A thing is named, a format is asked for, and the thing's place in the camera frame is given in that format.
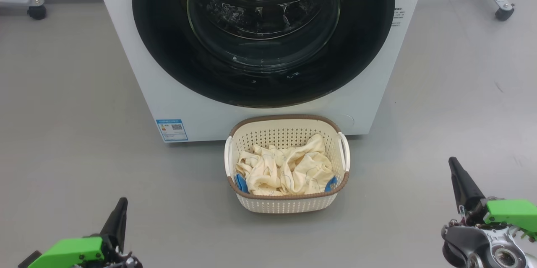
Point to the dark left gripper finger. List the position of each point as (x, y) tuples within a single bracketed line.
[(116, 222)]

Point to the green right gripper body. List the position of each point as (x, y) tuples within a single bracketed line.
[(509, 213)]

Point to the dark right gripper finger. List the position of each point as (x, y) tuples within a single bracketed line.
[(465, 188)]

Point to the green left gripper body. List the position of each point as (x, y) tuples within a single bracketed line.
[(71, 253)]

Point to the cream garment with blue trim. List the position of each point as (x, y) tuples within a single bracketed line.
[(314, 167), (260, 175)]

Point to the washing machine door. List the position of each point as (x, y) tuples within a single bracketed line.
[(168, 41)]

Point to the white front-load washing machine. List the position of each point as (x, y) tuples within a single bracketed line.
[(168, 92)]

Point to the blue energy label sticker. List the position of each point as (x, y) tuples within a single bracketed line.
[(172, 130)]

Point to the cream perforated laundry basket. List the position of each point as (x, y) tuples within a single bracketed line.
[(285, 203)]

